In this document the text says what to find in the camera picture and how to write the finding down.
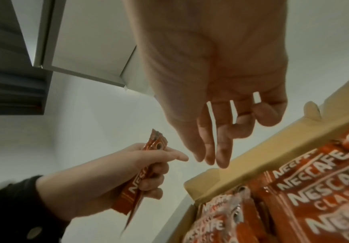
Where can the person's left hand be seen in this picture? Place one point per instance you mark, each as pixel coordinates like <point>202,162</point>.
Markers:
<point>84,180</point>

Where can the person's right hand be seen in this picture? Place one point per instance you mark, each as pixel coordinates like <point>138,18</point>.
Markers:
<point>210,59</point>

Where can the red coffee sachet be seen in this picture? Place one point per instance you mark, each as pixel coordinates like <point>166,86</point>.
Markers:
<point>132,189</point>

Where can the person's left forearm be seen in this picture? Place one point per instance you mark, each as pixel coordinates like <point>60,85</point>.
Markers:
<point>15,211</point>

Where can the open cardboard box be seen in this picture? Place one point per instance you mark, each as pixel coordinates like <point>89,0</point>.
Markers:
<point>252,156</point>

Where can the pile of red coffee packets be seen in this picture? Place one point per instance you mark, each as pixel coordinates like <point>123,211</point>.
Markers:
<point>309,197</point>

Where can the white wall cabinet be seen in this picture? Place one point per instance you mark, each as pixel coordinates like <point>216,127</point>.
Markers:
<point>87,35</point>

